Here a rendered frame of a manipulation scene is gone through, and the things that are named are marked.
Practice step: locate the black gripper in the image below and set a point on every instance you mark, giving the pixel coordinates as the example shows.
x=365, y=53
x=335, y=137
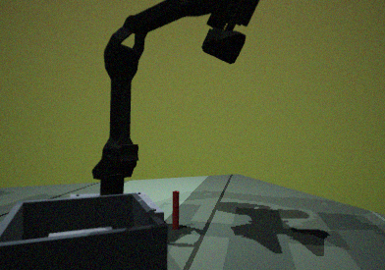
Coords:
x=226, y=44

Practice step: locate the dark red peg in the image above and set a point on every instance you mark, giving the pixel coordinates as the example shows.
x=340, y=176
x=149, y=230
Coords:
x=175, y=224

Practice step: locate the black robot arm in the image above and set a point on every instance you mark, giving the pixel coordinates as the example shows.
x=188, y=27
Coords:
x=119, y=154

